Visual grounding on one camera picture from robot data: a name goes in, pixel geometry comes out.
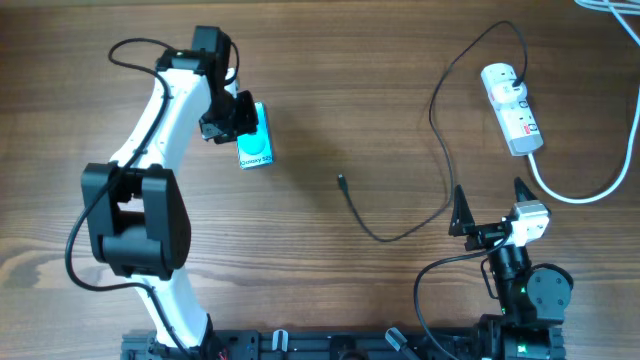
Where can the blue Galaxy smartphone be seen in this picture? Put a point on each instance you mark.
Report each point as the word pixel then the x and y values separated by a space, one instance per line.
pixel 255 149

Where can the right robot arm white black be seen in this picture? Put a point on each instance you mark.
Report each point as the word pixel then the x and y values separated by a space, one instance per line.
pixel 533 298

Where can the white power strip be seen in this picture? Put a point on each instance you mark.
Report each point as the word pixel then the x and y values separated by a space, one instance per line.
pixel 516 120

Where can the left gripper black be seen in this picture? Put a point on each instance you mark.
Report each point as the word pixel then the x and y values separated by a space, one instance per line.
pixel 246 124

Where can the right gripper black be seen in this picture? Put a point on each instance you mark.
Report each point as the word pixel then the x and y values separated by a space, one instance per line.
pixel 463 223

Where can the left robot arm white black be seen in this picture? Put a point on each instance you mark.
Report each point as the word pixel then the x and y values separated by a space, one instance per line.
pixel 137 221

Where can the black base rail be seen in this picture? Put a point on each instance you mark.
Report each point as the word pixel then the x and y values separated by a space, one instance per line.
pixel 443 343

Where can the white charger plug adapter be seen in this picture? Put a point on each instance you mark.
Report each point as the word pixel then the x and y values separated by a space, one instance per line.
pixel 505 92

